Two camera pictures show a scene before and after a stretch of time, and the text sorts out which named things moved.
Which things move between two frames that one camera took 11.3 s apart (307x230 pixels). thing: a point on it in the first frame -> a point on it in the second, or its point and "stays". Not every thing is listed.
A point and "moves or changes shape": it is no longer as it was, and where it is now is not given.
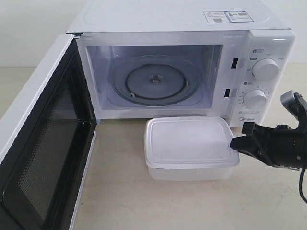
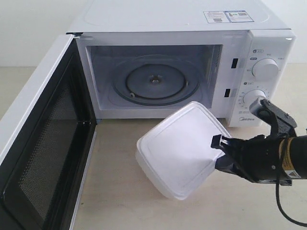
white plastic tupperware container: (189, 148) moves or changes shape
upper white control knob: (265, 69) stays
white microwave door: (46, 140) stays
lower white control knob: (254, 99) stays
